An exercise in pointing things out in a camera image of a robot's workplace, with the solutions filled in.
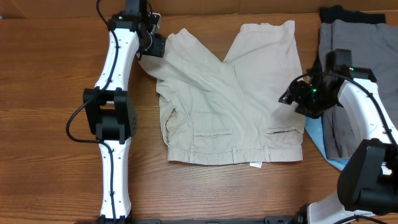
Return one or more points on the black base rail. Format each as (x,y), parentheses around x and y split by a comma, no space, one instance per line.
(211,220)

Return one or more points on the black garment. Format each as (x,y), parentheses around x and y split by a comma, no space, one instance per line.
(329,14)

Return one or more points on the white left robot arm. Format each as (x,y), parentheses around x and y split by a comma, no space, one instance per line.
(109,109)

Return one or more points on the blue cloth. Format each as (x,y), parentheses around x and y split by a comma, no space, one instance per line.
(314,129)

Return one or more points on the beige shorts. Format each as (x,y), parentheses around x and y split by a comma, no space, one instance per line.
(218,112)

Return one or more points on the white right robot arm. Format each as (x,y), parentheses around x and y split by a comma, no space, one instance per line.
(367,186)

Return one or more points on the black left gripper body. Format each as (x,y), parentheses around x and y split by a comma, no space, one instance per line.
(157,45)

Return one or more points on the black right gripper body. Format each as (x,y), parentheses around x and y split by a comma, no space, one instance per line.
(311,99)

